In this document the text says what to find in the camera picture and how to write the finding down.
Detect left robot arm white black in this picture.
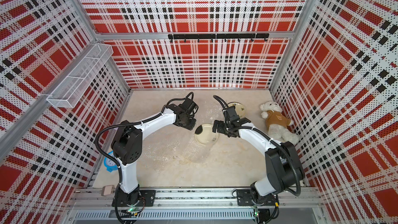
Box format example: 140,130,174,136
94,99,199,207

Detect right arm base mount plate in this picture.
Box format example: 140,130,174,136
232,189,277,206

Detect white teddy bear brown shirt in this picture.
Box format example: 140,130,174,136
260,101,300,145

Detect blue alarm clock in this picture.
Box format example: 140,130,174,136
103,157,118,173

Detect cream dinner plate black characters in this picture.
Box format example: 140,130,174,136
228,102,246,118

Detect small beige box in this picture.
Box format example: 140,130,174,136
101,185,115,197

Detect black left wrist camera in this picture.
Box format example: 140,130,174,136
180,98,197,113

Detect black wall hook rail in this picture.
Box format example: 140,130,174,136
168,33,269,41

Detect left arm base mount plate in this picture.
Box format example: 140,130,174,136
112,189,156,207

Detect cream plate black spot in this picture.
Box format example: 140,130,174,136
194,123,219,145

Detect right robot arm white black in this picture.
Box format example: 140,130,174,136
212,95,305,205

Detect white wire mesh shelf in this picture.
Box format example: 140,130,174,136
47,44,113,108

